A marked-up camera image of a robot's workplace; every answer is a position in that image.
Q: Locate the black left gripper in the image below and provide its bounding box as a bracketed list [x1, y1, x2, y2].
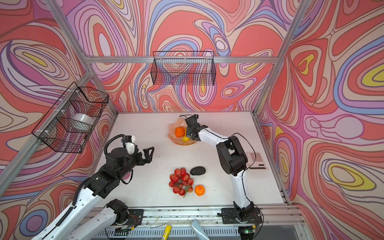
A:
[114, 146, 154, 183]

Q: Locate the large fake orange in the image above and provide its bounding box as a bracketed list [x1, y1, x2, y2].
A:
[175, 127, 186, 138]

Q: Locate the fake strawberry bunch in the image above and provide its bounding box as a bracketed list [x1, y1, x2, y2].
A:
[169, 167, 194, 197]

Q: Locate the dark fake avocado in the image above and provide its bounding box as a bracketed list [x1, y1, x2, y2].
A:
[190, 166, 206, 176]

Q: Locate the small fake tangerine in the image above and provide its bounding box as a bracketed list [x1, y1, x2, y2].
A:
[195, 185, 206, 197]

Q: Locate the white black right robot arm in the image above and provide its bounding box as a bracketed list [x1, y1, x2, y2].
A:
[183, 114, 255, 222]

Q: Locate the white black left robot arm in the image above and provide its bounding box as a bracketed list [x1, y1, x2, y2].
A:
[34, 134, 155, 240]

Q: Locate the peach scalloped fruit bowl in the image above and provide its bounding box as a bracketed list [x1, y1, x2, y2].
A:
[167, 118, 197, 146]

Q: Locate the yellow marker pen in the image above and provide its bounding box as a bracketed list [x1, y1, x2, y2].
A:
[161, 225, 172, 240]

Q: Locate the grey metal blade tool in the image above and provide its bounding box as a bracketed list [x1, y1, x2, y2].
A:
[191, 220, 210, 240]

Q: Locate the black wire basket back wall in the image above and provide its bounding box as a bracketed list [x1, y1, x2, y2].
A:
[151, 51, 217, 86]

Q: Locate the black wire basket wall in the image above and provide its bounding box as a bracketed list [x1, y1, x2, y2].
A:
[32, 82, 109, 154]
[151, 51, 217, 86]

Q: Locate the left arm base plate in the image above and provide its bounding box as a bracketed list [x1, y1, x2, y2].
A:
[115, 209, 144, 227]

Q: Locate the black wire basket left wall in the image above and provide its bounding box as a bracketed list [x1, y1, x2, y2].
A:
[32, 82, 109, 154]

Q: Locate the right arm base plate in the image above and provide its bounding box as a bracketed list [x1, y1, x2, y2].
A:
[217, 208, 264, 226]

